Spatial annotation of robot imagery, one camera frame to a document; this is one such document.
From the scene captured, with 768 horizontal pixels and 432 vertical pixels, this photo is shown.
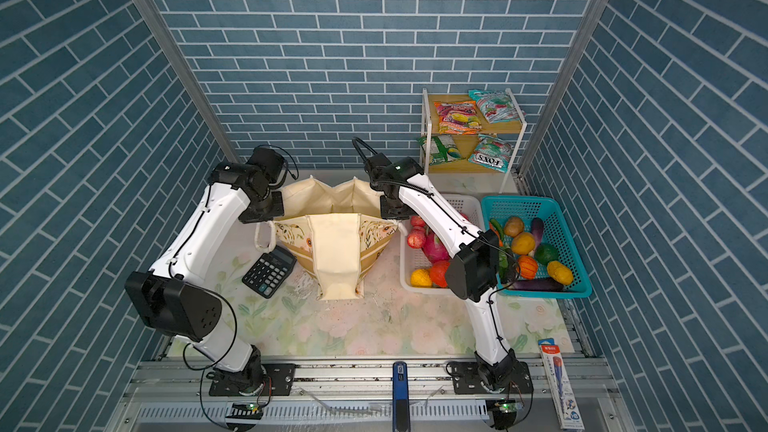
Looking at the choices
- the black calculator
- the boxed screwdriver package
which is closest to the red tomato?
the boxed screwdriver package

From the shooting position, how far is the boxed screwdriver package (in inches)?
27.2

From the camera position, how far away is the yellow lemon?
0.86 meters
